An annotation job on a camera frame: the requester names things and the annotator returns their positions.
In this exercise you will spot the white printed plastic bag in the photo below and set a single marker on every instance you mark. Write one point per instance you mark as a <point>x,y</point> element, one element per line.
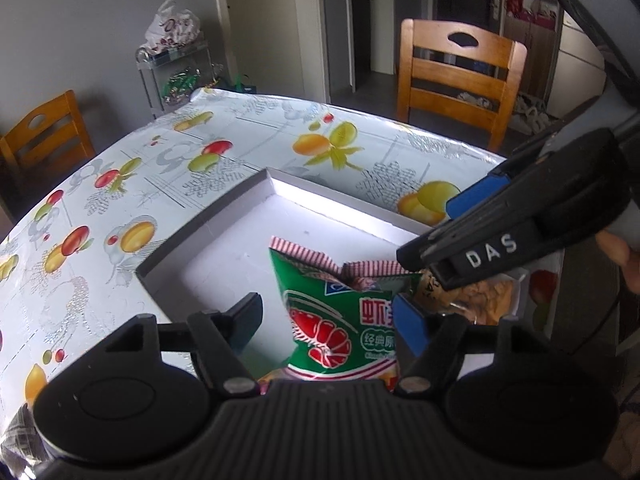
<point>171,25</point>

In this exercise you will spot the green shopping bag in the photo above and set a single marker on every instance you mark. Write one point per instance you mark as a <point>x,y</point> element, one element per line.
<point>245,83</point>

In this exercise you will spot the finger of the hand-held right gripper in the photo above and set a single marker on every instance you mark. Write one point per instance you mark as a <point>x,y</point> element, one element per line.
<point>475,201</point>
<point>484,256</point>

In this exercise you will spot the fruit print tablecloth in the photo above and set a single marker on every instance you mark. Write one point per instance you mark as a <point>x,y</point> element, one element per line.
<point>165,160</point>

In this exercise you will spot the pair of white shoes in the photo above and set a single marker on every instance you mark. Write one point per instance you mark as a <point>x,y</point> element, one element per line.
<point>530,112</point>

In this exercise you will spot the shiny green wrapped sweets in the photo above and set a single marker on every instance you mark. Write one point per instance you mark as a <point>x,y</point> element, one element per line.
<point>181,82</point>

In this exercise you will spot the wooden chair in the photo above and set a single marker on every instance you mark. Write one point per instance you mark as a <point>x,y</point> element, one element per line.
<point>452,77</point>
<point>45,135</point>

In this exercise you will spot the white shallow cardboard box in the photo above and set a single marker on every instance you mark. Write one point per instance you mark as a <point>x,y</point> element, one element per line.
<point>235,265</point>

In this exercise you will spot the metal trolley cart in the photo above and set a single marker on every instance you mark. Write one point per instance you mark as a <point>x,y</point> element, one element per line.
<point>165,72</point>

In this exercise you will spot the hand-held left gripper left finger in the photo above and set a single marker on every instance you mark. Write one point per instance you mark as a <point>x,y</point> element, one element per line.
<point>243,319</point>

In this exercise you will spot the clear cracker snack bag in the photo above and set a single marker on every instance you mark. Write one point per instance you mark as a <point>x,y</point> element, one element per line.
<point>492,294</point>

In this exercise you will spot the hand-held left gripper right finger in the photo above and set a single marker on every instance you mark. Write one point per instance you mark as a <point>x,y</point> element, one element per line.
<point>411,331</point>

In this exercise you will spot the person's right hand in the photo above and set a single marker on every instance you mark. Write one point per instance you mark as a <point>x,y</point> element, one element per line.
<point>619,254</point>

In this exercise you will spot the green shrimp chip bag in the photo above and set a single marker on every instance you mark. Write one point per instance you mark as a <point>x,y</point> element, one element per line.
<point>334,320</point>

